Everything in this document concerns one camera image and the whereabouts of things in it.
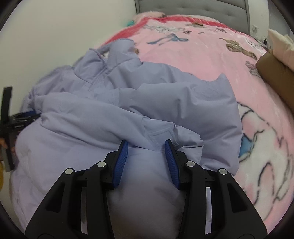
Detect lavender puffer jacket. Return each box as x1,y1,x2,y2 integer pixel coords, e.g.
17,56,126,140
11,39,242,238

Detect person's left hand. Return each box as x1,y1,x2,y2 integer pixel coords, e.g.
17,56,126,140
0,138,16,161

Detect yellow fuzzy sleeve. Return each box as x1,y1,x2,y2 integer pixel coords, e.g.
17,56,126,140
0,161,4,191

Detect teal small object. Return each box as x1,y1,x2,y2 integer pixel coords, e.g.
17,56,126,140
127,20,135,27

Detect pink cartoon blanket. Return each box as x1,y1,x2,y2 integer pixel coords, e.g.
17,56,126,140
109,15,293,231

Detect pink plush pillow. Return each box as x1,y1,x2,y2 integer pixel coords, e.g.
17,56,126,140
132,11,166,22

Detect cream fluffy pillow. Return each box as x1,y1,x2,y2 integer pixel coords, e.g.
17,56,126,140
268,29,294,71

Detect grey upholstered headboard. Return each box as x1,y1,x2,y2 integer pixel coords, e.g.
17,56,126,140
135,0,250,35

